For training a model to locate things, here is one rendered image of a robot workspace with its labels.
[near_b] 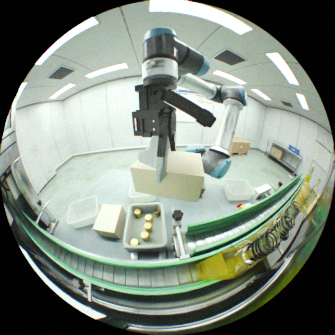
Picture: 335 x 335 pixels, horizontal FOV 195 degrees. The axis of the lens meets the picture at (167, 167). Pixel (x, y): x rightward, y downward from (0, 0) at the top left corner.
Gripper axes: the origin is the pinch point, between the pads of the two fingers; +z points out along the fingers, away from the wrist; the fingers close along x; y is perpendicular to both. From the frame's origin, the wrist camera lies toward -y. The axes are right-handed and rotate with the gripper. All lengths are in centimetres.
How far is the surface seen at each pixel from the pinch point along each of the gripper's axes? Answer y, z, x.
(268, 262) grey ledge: -42, 23, 22
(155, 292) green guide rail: -3.0, 13.8, 27.2
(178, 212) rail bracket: -3.7, 9.3, 7.1
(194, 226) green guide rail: -9.1, 14.4, 7.8
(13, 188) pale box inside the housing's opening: 82, -2, 47
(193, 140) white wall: -19, 80, -368
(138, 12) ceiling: 45, -163, -54
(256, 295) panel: -23.7, 8.8, 29.4
